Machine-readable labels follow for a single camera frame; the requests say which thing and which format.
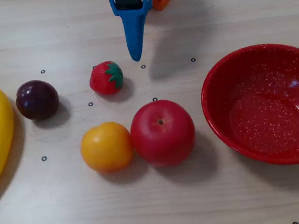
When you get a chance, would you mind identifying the red speckled bowl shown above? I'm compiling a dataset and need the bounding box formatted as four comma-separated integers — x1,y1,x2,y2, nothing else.
195,39,299,176

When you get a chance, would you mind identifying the red apple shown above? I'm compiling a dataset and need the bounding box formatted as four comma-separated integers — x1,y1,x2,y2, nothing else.
126,95,200,171

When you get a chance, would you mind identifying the orange apricot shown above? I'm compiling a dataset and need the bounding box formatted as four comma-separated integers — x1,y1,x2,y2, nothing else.
77,119,137,177

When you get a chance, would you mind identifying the dark purple plum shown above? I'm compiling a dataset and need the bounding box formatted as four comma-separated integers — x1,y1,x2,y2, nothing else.
13,77,62,124

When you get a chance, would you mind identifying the red strawberry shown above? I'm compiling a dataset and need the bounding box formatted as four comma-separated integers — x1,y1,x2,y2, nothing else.
86,59,126,98

